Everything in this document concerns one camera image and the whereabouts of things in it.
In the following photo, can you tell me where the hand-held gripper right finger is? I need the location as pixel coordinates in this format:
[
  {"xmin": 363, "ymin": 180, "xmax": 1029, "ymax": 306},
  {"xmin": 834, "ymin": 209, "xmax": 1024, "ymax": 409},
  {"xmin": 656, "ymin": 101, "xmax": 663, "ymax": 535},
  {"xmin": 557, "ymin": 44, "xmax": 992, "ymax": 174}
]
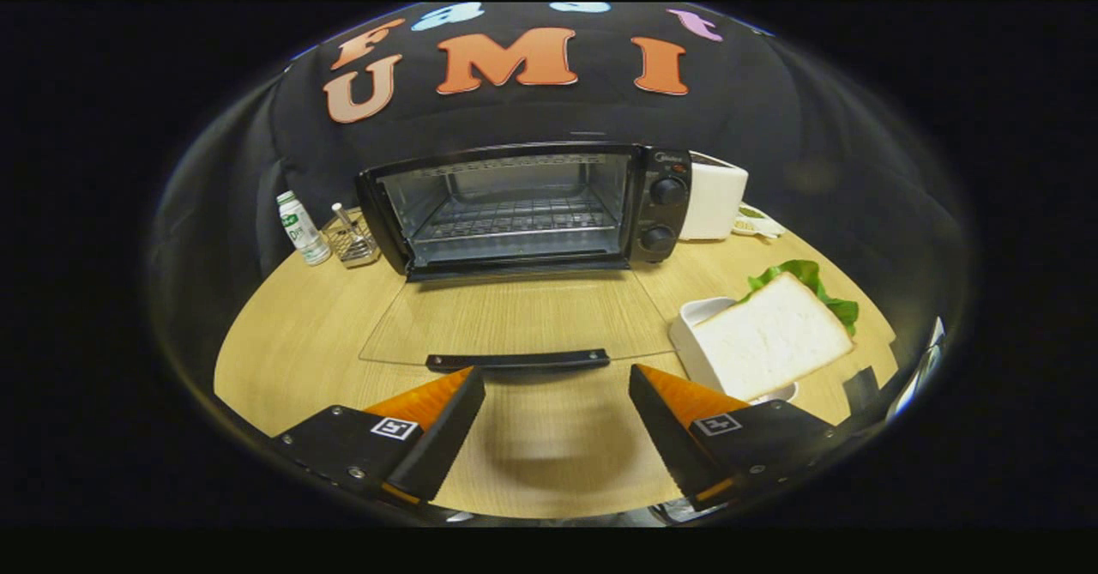
[{"xmin": 628, "ymin": 363, "xmax": 846, "ymax": 512}]

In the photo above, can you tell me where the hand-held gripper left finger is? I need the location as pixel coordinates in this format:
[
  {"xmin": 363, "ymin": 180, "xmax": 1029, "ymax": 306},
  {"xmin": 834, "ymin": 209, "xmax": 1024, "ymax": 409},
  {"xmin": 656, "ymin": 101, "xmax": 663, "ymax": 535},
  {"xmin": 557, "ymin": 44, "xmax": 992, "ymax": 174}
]
[{"xmin": 270, "ymin": 366, "xmax": 486, "ymax": 506}]

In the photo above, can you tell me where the bread and lettuce sandwich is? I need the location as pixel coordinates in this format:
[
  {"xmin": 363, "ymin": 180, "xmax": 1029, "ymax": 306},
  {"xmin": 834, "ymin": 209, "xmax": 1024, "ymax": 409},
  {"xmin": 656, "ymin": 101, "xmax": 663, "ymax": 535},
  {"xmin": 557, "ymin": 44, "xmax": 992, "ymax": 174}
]
[{"xmin": 691, "ymin": 259, "xmax": 860, "ymax": 403}]

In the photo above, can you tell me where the black toaster oven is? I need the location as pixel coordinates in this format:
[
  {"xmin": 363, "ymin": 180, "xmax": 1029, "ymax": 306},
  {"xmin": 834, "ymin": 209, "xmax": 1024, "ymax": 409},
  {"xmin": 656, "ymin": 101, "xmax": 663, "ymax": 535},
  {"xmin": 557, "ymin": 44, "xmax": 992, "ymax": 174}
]
[{"xmin": 355, "ymin": 142, "xmax": 693, "ymax": 376}]

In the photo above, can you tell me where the white pop-up toaster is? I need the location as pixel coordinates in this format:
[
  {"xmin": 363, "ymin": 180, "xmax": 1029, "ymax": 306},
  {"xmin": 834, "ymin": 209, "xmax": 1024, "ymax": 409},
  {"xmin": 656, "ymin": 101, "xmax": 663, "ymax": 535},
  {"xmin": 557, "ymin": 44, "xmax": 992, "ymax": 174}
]
[{"xmin": 679, "ymin": 151, "xmax": 750, "ymax": 242}]

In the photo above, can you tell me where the white rectangular tray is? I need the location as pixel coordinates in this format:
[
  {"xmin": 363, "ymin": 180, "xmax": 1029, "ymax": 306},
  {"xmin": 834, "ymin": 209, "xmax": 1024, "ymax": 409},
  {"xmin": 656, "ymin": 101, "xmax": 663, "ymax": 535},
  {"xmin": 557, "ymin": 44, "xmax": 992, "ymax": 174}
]
[{"xmin": 667, "ymin": 296, "xmax": 800, "ymax": 406}]

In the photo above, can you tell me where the small black block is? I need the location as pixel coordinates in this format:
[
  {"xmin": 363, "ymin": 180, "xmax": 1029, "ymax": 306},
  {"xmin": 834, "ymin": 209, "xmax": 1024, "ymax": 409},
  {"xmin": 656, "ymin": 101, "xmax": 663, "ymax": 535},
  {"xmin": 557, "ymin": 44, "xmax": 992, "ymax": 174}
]
[{"xmin": 844, "ymin": 366, "xmax": 881, "ymax": 414}]

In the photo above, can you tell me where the white divided snack dish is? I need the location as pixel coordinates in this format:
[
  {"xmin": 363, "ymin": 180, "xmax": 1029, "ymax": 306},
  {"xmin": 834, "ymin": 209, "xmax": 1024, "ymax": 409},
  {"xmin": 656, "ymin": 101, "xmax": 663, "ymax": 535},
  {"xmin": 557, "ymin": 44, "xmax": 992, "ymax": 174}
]
[{"xmin": 733, "ymin": 203, "xmax": 787, "ymax": 240}]

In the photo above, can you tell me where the white bottle with green label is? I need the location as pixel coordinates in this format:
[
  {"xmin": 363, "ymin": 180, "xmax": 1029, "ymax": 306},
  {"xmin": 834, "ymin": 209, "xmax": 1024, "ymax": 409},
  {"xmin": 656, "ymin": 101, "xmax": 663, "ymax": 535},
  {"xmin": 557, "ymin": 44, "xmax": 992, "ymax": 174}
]
[{"xmin": 275, "ymin": 190, "xmax": 333, "ymax": 268}]

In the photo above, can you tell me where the metal wire rack basket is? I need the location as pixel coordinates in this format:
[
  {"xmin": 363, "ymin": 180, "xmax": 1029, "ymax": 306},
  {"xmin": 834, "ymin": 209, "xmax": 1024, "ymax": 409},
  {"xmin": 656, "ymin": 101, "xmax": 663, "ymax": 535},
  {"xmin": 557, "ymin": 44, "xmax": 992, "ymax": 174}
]
[{"xmin": 324, "ymin": 203, "xmax": 382, "ymax": 269}]

